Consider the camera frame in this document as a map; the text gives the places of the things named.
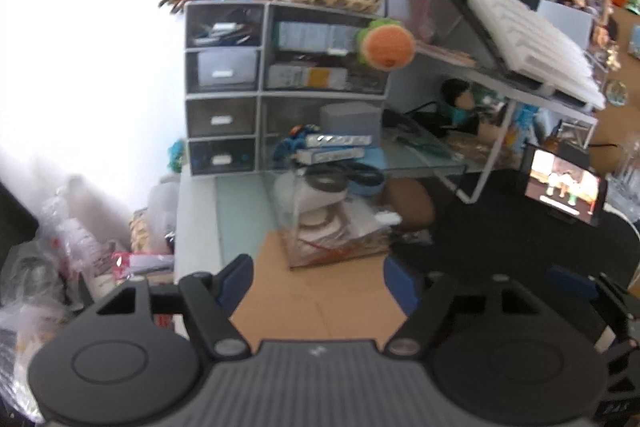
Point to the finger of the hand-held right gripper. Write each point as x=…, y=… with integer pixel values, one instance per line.
x=567, y=281

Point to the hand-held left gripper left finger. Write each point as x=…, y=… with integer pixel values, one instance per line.
x=236, y=279

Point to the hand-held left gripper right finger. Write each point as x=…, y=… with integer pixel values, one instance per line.
x=401, y=282

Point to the clear wide drawer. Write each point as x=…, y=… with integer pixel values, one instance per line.
x=420, y=157

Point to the grey desktop drawer organizer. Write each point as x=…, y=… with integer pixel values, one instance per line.
x=263, y=52

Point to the small grey translucent drawer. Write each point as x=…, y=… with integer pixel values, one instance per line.
x=222, y=157
x=224, y=71
x=222, y=118
x=224, y=26

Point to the wide grey translucent drawer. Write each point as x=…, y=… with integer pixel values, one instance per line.
x=320, y=32
x=320, y=76

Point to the clear plastic box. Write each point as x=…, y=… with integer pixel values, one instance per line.
x=340, y=232

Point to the black desk mat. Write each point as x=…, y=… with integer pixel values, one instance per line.
x=500, y=237

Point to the pink packet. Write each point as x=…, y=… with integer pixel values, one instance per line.
x=142, y=264

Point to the smartphone with lit screen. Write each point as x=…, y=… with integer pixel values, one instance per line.
x=562, y=184

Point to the white tape roll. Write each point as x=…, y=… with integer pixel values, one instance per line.
x=325, y=222

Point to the clear drinking glass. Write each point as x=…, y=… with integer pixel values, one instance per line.
x=625, y=177

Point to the black tape roll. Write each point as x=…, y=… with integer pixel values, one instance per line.
x=326, y=183

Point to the teal crochet item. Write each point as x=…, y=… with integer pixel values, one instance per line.
x=176, y=156

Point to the blue and white flat box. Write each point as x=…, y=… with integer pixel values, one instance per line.
x=327, y=154

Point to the blue toy figure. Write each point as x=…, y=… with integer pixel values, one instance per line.
x=292, y=142

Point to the silver foil packet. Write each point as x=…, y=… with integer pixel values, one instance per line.
x=340, y=140

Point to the blue figurine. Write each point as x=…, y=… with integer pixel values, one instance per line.
x=522, y=124

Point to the grey square box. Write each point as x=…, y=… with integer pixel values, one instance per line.
x=350, y=119

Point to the black haired doll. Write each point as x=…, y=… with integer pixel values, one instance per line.
x=457, y=99

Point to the clear plastic bag pile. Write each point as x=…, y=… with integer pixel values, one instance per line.
x=45, y=267

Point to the glass ball ornament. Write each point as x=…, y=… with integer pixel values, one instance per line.
x=618, y=92

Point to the orange crochet ball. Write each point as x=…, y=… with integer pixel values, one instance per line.
x=389, y=47

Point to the white keyboard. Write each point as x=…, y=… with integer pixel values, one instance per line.
x=535, y=42

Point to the light grey card panel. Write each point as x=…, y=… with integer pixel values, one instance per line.
x=567, y=22

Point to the row of small figurines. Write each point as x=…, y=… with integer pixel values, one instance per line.
x=600, y=2

